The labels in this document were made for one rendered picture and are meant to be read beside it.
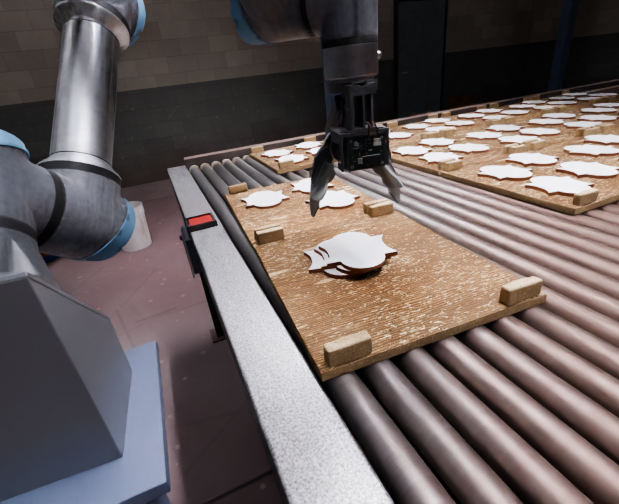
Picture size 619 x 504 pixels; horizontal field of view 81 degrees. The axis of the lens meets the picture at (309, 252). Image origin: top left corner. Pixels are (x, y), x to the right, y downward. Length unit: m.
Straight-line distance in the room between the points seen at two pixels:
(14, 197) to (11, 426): 0.25
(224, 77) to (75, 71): 5.27
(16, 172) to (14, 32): 5.45
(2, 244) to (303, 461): 0.38
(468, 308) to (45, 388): 0.51
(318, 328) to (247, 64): 5.67
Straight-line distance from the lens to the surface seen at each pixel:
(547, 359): 0.55
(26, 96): 5.97
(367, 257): 0.62
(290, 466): 0.41
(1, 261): 0.48
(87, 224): 0.61
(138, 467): 0.52
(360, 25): 0.54
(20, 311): 0.42
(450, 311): 0.55
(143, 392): 0.61
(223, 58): 5.97
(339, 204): 0.93
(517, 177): 1.12
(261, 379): 0.49
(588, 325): 0.63
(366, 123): 0.55
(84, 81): 0.72
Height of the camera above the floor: 1.26
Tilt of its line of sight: 27 degrees down
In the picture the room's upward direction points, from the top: 7 degrees counter-clockwise
